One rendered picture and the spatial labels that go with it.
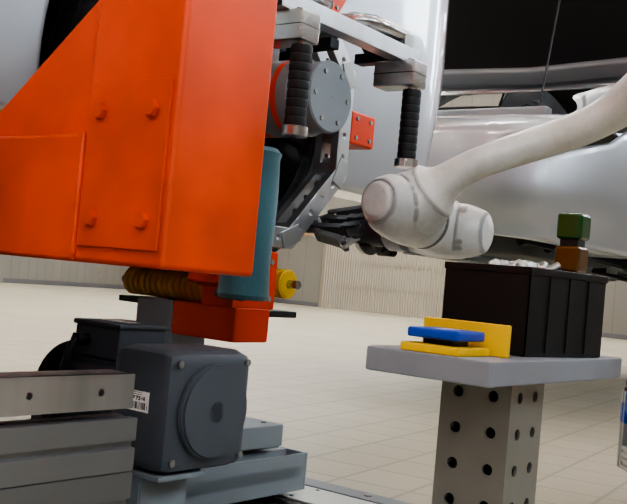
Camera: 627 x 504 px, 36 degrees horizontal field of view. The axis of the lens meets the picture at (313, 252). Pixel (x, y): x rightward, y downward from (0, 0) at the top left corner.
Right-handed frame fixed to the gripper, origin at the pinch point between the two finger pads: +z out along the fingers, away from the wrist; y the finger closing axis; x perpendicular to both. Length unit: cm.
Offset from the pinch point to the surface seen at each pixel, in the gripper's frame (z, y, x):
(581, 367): -73, -36, 8
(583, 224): -66, -12, 13
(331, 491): -3, -30, -49
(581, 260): -66, -16, 9
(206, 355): -25, -55, 21
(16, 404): -34, -85, 46
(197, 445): -27, -65, 14
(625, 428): -34, 42, -104
